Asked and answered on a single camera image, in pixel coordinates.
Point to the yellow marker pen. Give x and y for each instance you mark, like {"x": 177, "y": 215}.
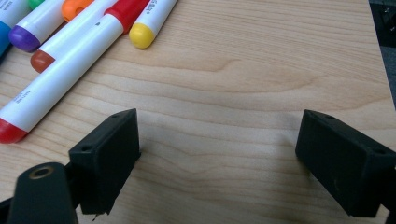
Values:
{"x": 141, "y": 35}

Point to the orange marker pen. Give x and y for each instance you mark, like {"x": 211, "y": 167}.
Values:
{"x": 74, "y": 9}

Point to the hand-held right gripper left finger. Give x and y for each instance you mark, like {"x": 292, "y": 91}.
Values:
{"x": 106, "y": 161}

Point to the brown marker pen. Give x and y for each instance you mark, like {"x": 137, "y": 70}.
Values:
{"x": 42, "y": 60}

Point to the green marker pen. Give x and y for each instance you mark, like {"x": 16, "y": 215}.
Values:
{"x": 35, "y": 3}

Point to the red marker pen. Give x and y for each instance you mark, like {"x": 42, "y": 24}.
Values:
{"x": 62, "y": 77}

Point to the blue marker pen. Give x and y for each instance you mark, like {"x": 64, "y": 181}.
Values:
{"x": 3, "y": 37}

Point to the purple marker pen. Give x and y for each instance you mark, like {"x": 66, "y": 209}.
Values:
{"x": 23, "y": 39}

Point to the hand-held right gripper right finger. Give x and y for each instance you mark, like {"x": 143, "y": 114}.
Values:
{"x": 342, "y": 168}

